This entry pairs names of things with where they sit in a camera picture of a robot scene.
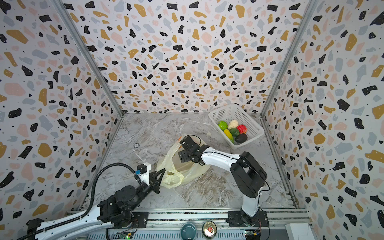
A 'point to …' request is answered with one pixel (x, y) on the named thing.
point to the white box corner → (299, 231)
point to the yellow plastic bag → (172, 172)
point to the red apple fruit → (242, 128)
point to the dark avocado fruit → (241, 138)
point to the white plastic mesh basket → (234, 112)
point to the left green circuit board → (128, 235)
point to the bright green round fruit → (223, 125)
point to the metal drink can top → (209, 230)
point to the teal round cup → (188, 231)
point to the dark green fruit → (234, 132)
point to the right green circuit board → (252, 234)
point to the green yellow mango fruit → (229, 135)
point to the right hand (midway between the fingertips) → (184, 150)
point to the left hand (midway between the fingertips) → (165, 169)
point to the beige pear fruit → (233, 124)
